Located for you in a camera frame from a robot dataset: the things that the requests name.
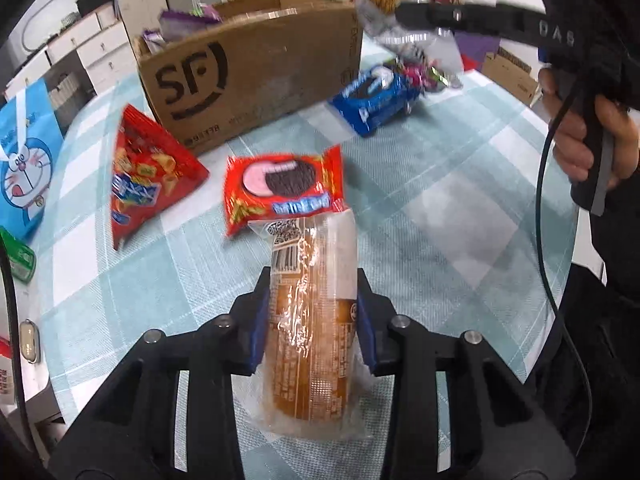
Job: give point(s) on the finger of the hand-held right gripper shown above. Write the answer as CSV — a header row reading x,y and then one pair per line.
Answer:
x,y
435,17

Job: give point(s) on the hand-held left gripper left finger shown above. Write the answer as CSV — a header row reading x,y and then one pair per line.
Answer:
x,y
259,330

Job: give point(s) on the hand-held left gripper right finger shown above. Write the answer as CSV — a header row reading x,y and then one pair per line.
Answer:
x,y
364,330

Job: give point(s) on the orange bread packet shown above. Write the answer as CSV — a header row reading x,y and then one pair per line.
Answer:
x,y
310,335

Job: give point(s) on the blue cookie packet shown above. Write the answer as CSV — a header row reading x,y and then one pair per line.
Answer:
x,y
370,95

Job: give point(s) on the red cookie packet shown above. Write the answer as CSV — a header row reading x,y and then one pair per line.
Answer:
x,y
280,180

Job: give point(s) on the brown cardboard box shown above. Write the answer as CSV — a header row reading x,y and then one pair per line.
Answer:
x,y
260,70

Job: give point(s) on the red triangular snack bag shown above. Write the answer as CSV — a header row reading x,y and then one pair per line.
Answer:
x,y
145,175

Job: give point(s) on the purple snack packet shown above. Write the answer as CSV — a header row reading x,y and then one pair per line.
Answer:
x,y
152,40
185,22

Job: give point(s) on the person's right forearm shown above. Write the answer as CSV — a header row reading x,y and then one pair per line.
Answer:
x,y
622,240

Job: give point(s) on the person's right hand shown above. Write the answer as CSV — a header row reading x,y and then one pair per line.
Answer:
x,y
565,135

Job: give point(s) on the purple bag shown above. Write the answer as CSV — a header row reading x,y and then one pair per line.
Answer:
x,y
475,55

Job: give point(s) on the small cardboard box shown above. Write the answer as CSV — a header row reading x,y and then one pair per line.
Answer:
x,y
510,72

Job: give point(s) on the white appliance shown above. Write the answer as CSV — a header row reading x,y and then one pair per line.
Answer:
x,y
40,385

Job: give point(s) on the person's black clothing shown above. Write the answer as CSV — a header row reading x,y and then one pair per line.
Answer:
x,y
600,360

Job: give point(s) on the green packet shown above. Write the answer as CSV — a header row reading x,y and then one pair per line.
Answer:
x,y
20,260

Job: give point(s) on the blue cartoon tote bag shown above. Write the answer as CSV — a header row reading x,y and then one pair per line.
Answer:
x,y
25,160

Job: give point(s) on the beige suitcase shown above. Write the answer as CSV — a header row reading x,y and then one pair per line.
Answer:
x,y
140,0

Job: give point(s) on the white woven basket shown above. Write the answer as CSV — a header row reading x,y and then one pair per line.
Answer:
x,y
70,90

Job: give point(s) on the white drawer desk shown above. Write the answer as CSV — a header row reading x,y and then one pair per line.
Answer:
x,y
100,50

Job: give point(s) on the oval metal frame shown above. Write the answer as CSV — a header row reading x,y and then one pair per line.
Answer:
x,y
24,35

